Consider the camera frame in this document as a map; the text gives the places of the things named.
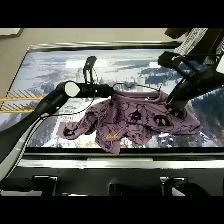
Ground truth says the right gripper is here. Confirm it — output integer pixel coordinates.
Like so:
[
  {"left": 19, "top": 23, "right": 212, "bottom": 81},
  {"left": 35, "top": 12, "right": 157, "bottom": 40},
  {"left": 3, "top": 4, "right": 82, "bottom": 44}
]
[{"left": 165, "top": 78, "right": 195, "bottom": 118}]

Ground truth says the purple printed garment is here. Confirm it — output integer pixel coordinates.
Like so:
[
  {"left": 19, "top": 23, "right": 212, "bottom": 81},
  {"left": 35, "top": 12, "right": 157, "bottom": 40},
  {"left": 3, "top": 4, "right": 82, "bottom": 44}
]
[{"left": 56, "top": 90, "right": 202, "bottom": 155}]

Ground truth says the black cable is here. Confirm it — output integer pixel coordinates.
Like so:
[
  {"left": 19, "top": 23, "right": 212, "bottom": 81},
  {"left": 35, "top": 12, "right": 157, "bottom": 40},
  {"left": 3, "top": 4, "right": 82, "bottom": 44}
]
[{"left": 49, "top": 96, "right": 98, "bottom": 118}]

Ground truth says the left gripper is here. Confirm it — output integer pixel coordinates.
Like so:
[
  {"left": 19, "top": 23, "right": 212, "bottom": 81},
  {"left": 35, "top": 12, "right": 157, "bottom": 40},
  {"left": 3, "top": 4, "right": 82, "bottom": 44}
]
[{"left": 94, "top": 83, "right": 114, "bottom": 99}]

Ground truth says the silver frame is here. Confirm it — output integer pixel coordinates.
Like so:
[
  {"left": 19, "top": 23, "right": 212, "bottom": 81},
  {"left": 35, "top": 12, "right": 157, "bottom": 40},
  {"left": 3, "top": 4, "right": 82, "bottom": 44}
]
[{"left": 0, "top": 153, "right": 224, "bottom": 197}]

